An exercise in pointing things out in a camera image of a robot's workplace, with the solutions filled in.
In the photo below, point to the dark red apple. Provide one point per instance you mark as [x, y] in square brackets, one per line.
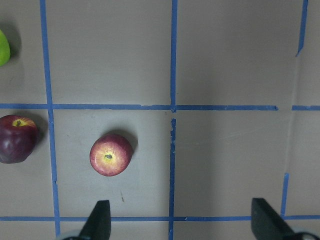
[18, 138]

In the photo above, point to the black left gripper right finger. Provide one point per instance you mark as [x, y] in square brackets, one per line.
[266, 224]

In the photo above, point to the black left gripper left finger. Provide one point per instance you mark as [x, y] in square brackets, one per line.
[98, 224]

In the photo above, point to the green apple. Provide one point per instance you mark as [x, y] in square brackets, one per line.
[5, 51]

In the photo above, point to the light red yellow apple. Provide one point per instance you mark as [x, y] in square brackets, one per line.
[110, 155]

